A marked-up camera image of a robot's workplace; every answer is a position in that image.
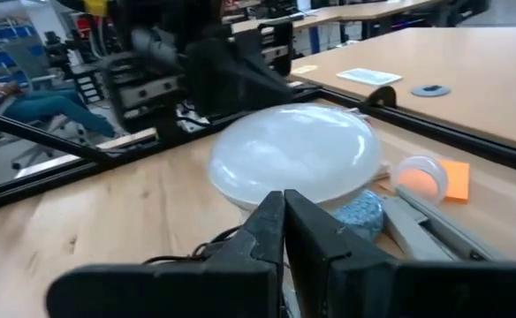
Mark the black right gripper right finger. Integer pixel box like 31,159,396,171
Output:
284,189,516,318

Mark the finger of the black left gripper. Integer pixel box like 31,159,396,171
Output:
234,37,295,112
185,37,242,117

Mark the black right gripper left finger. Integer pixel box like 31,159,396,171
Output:
45,190,285,318

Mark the white lightbulb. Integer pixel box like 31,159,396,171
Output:
208,103,383,213

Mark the grey stapler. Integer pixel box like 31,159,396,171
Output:
381,184,506,262

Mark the person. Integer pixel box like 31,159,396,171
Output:
0,57,118,139

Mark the tan long desk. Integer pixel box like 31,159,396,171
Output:
231,0,444,34

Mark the grey office chair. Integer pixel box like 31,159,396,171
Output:
10,118,91,171

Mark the orange sticky note pad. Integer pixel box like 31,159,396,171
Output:
436,157,470,204

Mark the grey desk grommet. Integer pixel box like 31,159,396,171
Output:
410,84,452,98

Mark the tan wooden desk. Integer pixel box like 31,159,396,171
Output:
291,26,516,154

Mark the black power cord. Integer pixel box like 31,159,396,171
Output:
142,224,246,266

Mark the black aluminium table frame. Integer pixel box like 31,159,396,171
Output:
0,86,516,222

